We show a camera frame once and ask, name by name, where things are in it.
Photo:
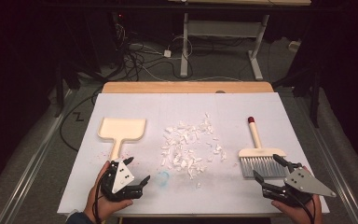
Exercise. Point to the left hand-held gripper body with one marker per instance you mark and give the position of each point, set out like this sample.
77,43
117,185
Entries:
122,182

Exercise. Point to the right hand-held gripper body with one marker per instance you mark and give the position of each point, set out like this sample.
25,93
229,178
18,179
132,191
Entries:
304,182

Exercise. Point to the cream brush with red tip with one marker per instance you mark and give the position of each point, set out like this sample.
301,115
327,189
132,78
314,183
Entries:
261,152

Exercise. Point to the cream plastic dustpan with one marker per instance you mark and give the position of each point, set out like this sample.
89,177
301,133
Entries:
121,129

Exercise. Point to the person's left hand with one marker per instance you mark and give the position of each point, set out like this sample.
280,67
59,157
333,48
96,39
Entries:
104,208

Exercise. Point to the person's right hand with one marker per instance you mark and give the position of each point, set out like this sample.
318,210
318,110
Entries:
301,214

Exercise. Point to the pile of white paper scraps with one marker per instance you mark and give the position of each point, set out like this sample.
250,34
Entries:
180,149

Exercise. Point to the white table cover sheet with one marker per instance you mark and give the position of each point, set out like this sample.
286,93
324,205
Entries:
205,196

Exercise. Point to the black metal stand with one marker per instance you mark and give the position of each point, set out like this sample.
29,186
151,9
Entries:
315,93

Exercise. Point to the wooden table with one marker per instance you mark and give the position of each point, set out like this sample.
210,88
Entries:
183,87

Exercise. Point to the white power adapter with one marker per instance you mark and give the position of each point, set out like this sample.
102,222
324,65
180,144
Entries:
167,53

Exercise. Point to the metal floor rail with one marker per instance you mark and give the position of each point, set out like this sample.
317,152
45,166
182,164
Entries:
31,161
332,161

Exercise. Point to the white metal desk frame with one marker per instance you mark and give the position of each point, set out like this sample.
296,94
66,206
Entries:
185,46

